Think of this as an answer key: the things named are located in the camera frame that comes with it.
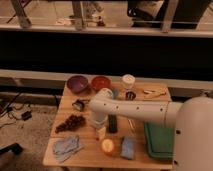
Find purple bowl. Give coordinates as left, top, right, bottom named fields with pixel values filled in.
left=66, top=75, right=88, bottom=93

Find wooden tongs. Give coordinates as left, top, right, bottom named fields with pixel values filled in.
left=143, top=89, right=166, bottom=99

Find yellow red apple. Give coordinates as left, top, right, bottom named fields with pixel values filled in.
left=101, top=139, right=115, bottom=155

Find black remote control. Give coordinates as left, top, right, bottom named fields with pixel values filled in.
left=108, top=115, right=118, bottom=133

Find black power adapter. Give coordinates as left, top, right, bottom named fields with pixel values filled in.
left=21, top=111, right=32, bottom=121

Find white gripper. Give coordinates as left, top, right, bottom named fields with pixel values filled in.
left=89, top=112, right=108, bottom=140

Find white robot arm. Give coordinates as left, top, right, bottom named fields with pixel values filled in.
left=89, top=88, right=213, bottom=171

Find black handled brush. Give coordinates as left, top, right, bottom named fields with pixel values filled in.
left=72, top=99, right=89, bottom=112

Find bunch of dark grapes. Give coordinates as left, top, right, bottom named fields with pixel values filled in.
left=55, top=115, right=86, bottom=133

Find red bowl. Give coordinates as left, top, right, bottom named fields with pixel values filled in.
left=91, top=76, right=111, bottom=91

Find blue grey cloth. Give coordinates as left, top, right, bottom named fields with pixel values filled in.
left=52, top=135, right=83, bottom=163

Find metal spoon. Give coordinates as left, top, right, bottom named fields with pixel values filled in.
left=127, top=118, right=134, bottom=132

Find dark metal cup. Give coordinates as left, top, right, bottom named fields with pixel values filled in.
left=125, top=91, right=136, bottom=101

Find white paper cup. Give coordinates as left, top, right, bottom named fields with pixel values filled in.
left=122, top=74, right=135, bottom=90

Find green plastic tray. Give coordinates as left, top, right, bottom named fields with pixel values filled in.
left=144, top=123, right=174, bottom=159

